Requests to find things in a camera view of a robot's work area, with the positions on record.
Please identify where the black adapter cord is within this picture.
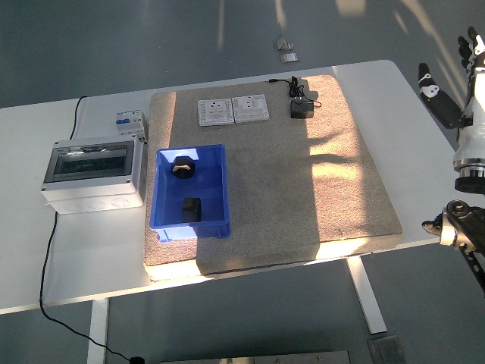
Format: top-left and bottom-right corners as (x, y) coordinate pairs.
(268, 77), (323, 111)

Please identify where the white blue circuit breaker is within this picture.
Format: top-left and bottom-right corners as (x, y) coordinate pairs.
(112, 108), (149, 143)

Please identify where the black hex nut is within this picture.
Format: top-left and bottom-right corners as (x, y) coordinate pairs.
(171, 154), (196, 180)
(181, 196), (202, 223)

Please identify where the black power adapter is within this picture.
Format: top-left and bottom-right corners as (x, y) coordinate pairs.
(289, 99), (314, 120)

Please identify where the grey-brown mat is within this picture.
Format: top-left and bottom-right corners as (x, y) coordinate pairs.
(142, 74), (402, 282)

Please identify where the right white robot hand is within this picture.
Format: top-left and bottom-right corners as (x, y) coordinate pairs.
(418, 25), (485, 162)

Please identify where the white table leg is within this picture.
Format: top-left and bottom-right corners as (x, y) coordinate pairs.
(86, 297), (111, 364)
(345, 254), (387, 335)

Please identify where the long black power cable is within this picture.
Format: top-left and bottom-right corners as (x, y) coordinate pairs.
(39, 96), (132, 361)

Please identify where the grey metal floor plate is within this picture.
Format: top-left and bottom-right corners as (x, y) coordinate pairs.
(366, 335), (406, 364)

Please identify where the white distribution box clear lid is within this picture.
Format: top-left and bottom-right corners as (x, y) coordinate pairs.
(40, 135), (147, 215)

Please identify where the white wall socket panel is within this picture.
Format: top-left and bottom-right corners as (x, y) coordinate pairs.
(197, 98), (234, 127)
(230, 94), (271, 124)

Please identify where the blue plastic bin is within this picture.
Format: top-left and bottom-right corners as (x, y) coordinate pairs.
(149, 144), (231, 243)

